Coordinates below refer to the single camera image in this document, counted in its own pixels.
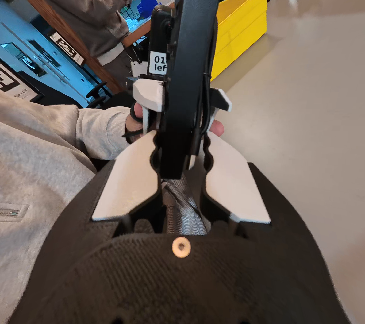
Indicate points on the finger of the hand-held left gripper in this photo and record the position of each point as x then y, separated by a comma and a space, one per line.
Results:
223, 101
149, 94

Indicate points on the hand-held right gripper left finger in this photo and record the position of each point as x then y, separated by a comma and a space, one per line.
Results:
128, 184

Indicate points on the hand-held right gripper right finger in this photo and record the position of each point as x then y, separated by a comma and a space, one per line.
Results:
236, 187

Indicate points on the black usb hub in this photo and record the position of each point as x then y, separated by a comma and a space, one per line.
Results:
194, 44

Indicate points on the yellow plastic bin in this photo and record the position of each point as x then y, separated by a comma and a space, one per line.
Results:
242, 30

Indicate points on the person's left forearm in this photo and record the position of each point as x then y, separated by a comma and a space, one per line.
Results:
102, 130

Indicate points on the person's left hand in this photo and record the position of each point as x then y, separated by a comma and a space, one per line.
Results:
133, 125

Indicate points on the blue plastic bin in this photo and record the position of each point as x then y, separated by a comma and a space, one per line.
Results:
147, 3

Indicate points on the black office chair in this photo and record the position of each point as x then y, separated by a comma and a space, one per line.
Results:
97, 94

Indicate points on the person's grey striped trousers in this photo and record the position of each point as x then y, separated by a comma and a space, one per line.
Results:
182, 210

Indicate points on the square marker tag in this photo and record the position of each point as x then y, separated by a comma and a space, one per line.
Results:
67, 47

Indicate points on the person's grey hoodie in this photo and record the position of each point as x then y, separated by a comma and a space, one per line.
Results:
34, 172

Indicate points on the framed marker sign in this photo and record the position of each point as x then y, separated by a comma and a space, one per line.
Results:
11, 81

